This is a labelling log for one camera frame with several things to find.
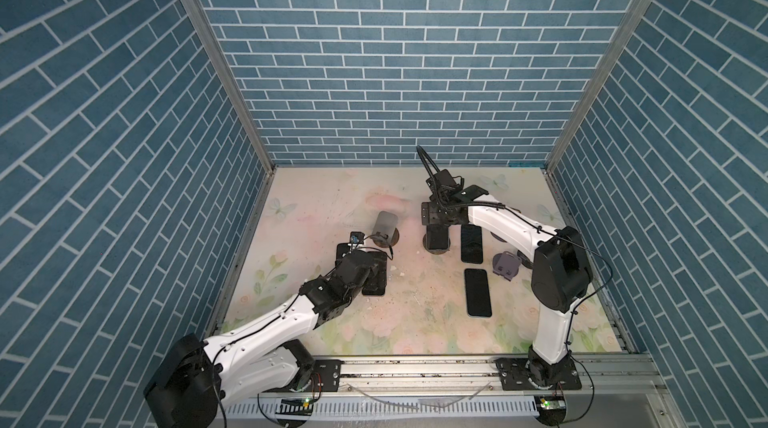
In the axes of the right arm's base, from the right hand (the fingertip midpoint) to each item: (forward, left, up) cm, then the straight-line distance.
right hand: (434, 212), depth 93 cm
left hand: (-19, +16, -1) cm, 25 cm away
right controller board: (-47, -31, -17) cm, 58 cm away
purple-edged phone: (-26, +14, +5) cm, 30 cm away
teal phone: (-20, -14, -11) cm, 27 cm away
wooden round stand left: (-8, +15, -7) cm, 18 cm away
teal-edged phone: (0, -2, -13) cm, 13 cm away
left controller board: (-53, +33, -15) cm, 64 cm away
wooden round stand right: (-8, -1, -11) cm, 13 cm away
